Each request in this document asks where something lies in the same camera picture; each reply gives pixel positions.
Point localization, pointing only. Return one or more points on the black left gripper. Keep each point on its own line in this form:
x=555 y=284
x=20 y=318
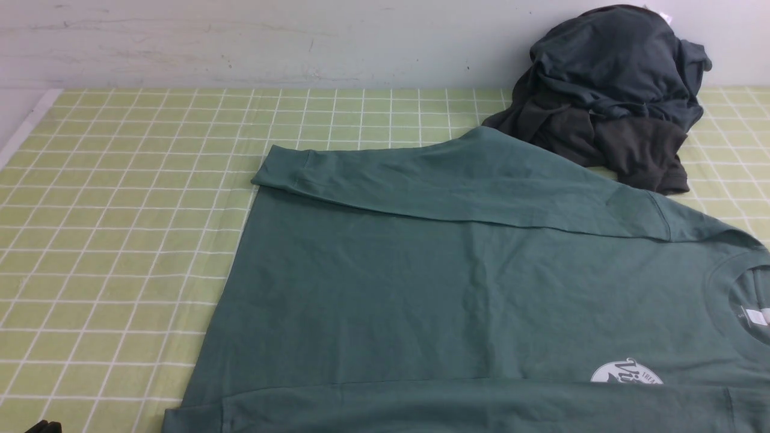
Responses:
x=45 y=427

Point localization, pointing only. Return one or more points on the green checkered tablecloth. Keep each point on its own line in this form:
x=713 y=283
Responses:
x=122 y=212

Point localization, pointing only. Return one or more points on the green long-sleeved shirt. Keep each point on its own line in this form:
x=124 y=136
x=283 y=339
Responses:
x=479 y=285

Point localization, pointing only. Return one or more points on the dark grey crumpled garment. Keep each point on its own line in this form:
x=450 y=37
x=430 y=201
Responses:
x=620 y=61

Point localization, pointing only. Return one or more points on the dark brown crumpled garment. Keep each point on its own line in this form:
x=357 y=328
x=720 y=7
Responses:
x=641 y=151

